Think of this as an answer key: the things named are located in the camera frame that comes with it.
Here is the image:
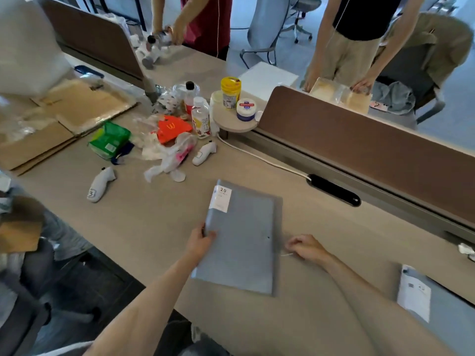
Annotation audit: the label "person's right hand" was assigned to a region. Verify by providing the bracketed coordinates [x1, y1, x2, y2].
[285, 234, 332, 270]

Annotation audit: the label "person's left hand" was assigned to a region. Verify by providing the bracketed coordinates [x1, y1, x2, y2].
[185, 222, 217, 264]

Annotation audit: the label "grey plastic folder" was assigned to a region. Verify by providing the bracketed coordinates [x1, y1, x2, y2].
[191, 178, 284, 297]

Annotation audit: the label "person's right forearm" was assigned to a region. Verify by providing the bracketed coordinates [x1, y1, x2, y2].
[322, 255, 458, 356]

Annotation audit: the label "person's left forearm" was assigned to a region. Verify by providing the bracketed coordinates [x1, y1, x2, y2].
[83, 252, 202, 356]

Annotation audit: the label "crumpled white plastic bag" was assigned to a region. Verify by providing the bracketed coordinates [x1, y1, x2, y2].
[143, 132, 197, 183]

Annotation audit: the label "orange paper bag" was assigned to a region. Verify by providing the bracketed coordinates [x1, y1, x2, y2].
[156, 115, 193, 144]

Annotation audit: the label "round beige shelf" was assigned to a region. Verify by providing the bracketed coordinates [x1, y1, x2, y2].
[210, 91, 259, 134]

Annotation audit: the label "drink bottle with white label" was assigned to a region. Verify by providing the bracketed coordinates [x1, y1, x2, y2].
[191, 96, 212, 139]

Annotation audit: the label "long brown desk divider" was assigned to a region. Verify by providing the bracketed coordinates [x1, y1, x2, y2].
[255, 85, 475, 235]

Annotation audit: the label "white controller with number label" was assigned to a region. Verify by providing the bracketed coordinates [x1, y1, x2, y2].
[86, 166, 117, 203]

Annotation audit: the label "blue and white round tin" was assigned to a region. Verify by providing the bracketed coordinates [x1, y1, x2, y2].
[236, 98, 257, 122]

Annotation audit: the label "green wipes packet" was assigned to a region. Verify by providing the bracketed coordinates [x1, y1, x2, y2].
[88, 121, 131, 160]

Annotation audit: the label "patterned white paper bag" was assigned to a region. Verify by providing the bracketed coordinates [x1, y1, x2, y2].
[157, 88, 186, 115]

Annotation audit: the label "red bottle with black cap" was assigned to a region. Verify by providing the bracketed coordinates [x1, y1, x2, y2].
[184, 81, 196, 115]

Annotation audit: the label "yellow jar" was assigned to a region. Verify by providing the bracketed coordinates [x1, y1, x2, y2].
[221, 76, 242, 109]

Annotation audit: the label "clear bag with beige pad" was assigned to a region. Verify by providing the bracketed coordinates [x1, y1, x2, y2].
[309, 76, 372, 115]

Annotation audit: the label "grey folder with white sheet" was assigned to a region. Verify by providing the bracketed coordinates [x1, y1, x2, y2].
[396, 265, 475, 346]

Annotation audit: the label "white box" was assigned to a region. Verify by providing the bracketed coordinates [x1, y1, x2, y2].
[237, 62, 300, 103]

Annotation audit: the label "crumpled white tissue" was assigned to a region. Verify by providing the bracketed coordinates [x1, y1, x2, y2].
[457, 242, 475, 262]

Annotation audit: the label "grey cloth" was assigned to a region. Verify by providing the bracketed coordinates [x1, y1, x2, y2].
[371, 81, 416, 115]

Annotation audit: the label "flat cardboard sheets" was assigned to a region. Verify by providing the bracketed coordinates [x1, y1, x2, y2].
[0, 78, 138, 175]

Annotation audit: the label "brown cardboard piece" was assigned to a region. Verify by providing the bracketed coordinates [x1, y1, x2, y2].
[0, 197, 46, 253]

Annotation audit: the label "cluster of white bottles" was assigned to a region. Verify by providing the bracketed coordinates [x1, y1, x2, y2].
[134, 27, 174, 70]

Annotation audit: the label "blue lid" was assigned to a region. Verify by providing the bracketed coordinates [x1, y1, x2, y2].
[74, 65, 105, 79]

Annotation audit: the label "grey office chair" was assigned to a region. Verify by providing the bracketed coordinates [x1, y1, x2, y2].
[239, 0, 291, 69]
[282, 0, 322, 44]

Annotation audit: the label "chair with beige jacket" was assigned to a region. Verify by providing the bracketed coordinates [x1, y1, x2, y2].
[374, 12, 474, 125]

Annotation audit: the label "large white plastic bag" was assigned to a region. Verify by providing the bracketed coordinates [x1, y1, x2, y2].
[0, 0, 73, 96]

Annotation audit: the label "black cable grommet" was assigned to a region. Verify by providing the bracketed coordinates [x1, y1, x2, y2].
[308, 174, 361, 207]

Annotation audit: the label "white cable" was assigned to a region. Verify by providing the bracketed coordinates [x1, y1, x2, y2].
[217, 135, 312, 180]

